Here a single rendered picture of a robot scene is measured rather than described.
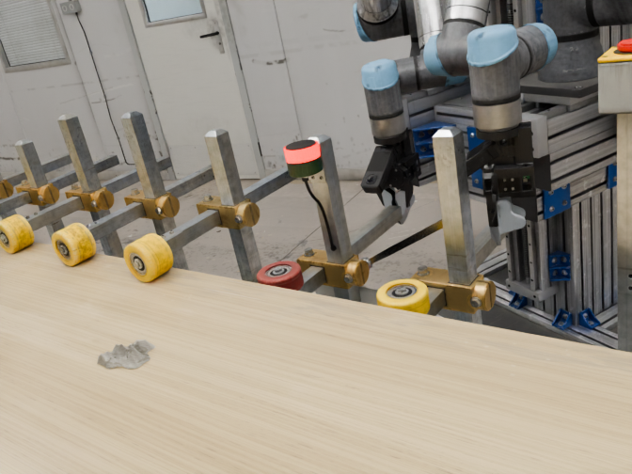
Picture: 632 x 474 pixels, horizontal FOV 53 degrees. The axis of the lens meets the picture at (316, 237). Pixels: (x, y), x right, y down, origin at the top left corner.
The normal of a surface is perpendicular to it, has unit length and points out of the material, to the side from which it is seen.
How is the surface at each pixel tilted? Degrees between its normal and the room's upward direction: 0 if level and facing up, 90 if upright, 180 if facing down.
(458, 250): 90
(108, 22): 90
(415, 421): 0
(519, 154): 90
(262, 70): 90
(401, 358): 0
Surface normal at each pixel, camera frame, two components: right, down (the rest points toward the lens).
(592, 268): 0.50, 0.26
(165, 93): -0.48, 0.43
